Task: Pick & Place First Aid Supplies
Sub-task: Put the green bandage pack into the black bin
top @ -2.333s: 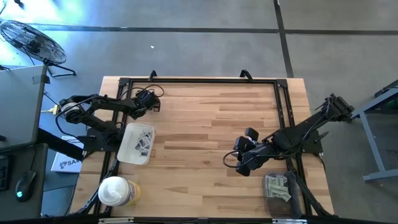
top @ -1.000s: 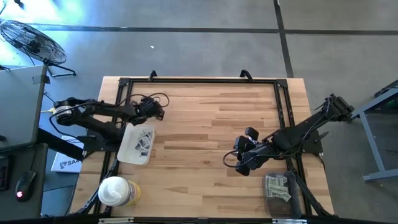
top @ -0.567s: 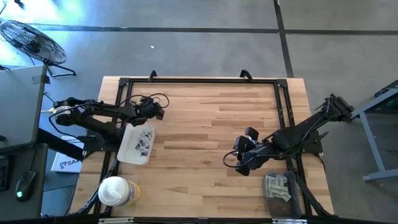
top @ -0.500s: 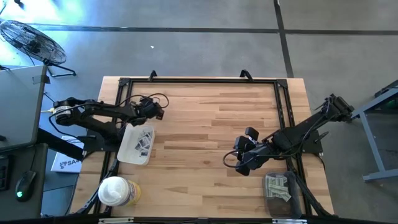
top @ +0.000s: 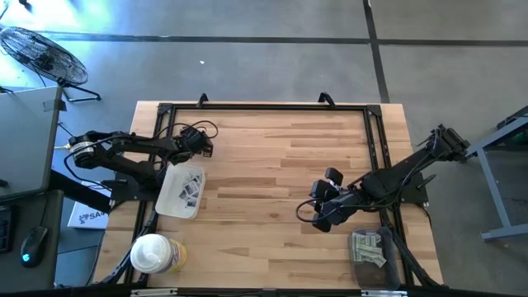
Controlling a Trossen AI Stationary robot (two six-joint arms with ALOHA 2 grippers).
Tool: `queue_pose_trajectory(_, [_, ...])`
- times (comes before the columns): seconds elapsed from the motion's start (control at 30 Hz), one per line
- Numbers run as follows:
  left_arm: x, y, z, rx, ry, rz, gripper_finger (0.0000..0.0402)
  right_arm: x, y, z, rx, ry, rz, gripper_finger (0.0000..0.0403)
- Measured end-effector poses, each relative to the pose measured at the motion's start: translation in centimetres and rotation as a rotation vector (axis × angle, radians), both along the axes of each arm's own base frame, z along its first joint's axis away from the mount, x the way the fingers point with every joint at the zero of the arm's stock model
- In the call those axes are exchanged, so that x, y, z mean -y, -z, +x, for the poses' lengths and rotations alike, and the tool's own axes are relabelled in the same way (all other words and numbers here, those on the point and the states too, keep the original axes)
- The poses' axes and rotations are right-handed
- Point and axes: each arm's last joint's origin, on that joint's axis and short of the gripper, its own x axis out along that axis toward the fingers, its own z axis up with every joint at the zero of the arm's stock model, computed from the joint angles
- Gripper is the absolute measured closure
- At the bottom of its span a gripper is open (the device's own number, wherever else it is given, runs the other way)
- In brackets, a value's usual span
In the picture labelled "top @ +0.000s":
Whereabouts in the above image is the black support strut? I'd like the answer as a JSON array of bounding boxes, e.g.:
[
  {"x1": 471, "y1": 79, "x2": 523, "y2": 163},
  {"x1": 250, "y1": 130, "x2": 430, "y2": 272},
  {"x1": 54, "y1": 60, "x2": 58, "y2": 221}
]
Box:
[{"x1": 48, "y1": 168, "x2": 113, "y2": 215}]

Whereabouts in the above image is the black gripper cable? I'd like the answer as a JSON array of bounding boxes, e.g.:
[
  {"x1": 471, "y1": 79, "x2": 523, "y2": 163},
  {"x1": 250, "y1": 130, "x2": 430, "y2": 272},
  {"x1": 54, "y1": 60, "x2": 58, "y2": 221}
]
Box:
[
  {"x1": 158, "y1": 120, "x2": 219, "y2": 141},
  {"x1": 295, "y1": 196, "x2": 331, "y2": 224}
]

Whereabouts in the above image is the black floor fan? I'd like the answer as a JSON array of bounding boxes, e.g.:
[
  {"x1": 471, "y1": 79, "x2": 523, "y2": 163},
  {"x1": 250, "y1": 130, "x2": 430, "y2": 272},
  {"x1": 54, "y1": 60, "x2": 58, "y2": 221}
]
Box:
[{"x1": 0, "y1": 26, "x2": 102, "y2": 103}]

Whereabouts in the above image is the dark grey desk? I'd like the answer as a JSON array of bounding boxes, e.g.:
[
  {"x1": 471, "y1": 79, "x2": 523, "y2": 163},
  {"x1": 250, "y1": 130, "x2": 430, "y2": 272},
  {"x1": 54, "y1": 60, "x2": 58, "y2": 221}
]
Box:
[{"x1": 0, "y1": 190, "x2": 64, "y2": 290}]

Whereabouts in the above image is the white printed cardboard box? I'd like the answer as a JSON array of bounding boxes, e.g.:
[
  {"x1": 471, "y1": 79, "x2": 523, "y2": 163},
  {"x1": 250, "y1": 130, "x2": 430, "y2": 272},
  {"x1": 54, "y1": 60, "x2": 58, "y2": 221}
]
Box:
[{"x1": 67, "y1": 179, "x2": 111, "y2": 230}]

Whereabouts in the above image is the silver metal bracket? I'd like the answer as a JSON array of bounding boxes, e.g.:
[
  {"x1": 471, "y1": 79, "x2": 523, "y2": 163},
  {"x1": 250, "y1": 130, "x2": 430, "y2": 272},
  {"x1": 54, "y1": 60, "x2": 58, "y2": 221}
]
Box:
[
  {"x1": 130, "y1": 288, "x2": 178, "y2": 297},
  {"x1": 361, "y1": 290, "x2": 409, "y2": 297}
]

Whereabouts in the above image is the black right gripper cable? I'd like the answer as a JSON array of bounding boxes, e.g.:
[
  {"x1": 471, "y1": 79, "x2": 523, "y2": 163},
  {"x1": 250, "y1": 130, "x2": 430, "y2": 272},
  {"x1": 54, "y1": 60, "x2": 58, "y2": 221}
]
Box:
[{"x1": 295, "y1": 196, "x2": 331, "y2": 224}]

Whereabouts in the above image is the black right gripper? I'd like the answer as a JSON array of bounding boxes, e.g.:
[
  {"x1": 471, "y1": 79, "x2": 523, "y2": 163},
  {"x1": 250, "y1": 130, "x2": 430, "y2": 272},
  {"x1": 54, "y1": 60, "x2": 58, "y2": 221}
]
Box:
[{"x1": 309, "y1": 166, "x2": 361, "y2": 233}]

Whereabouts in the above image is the grey tape piece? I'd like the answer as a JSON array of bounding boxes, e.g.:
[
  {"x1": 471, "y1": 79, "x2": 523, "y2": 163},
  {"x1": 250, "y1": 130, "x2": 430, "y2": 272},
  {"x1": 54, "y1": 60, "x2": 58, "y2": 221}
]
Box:
[{"x1": 43, "y1": 98, "x2": 67, "y2": 113}]

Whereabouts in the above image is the black rig beam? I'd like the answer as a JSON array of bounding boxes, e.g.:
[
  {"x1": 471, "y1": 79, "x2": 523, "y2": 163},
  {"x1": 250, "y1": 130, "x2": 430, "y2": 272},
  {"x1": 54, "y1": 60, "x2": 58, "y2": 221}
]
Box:
[{"x1": 53, "y1": 282, "x2": 528, "y2": 297}]

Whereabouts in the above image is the white-lidded yellow wipes canister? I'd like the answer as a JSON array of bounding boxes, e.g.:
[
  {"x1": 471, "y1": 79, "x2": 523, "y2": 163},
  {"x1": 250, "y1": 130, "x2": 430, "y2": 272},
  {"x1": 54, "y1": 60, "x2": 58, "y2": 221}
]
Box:
[{"x1": 130, "y1": 233, "x2": 188, "y2": 275}]

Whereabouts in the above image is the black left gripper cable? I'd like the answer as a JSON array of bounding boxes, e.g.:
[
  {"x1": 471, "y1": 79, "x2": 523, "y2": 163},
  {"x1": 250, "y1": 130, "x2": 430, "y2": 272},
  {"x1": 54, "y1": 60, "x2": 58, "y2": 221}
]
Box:
[{"x1": 158, "y1": 120, "x2": 219, "y2": 141}]

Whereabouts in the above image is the black computer mouse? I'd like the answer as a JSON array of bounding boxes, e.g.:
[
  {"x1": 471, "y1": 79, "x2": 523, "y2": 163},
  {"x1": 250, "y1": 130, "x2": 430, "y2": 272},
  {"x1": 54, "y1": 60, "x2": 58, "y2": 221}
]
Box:
[{"x1": 20, "y1": 225, "x2": 50, "y2": 268}]

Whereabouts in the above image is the white plastic bin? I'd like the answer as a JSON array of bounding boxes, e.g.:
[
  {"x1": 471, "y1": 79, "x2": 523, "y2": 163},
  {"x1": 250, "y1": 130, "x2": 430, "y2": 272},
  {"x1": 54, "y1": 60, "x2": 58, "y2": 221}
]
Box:
[{"x1": 154, "y1": 163, "x2": 206, "y2": 220}]

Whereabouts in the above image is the grey metal table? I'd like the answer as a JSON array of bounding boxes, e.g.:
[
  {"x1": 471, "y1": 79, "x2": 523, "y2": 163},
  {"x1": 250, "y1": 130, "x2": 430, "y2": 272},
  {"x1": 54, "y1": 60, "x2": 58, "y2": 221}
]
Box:
[{"x1": 455, "y1": 105, "x2": 528, "y2": 243}]

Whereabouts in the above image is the black keyboard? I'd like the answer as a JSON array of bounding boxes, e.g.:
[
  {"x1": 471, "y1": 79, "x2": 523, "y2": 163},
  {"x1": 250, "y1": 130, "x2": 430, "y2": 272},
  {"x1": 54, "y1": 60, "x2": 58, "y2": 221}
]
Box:
[{"x1": 0, "y1": 205, "x2": 14, "y2": 254}]

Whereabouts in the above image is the dark translucent plastic bin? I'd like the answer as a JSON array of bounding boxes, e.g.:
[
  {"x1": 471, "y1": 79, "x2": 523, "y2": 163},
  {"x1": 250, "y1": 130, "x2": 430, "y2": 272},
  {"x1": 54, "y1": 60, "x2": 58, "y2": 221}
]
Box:
[{"x1": 348, "y1": 227, "x2": 402, "y2": 290}]

